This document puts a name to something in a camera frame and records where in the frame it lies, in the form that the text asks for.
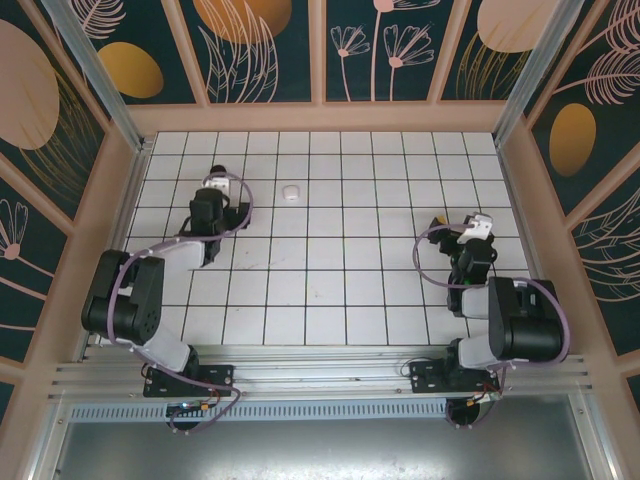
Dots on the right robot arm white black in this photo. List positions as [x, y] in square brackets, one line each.
[525, 325]

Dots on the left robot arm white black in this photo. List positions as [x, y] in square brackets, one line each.
[125, 300]

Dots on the white earbud charging case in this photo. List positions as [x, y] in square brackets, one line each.
[291, 192]

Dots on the aluminium frame post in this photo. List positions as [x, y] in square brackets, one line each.
[532, 65]
[95, 67]

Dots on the grey metal sheet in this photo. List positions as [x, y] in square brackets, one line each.
[320, 450]

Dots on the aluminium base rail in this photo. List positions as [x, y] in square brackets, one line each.
[320, 370]

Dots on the aluminium table edge rail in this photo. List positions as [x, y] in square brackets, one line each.
[125, 220]
[521, 220]

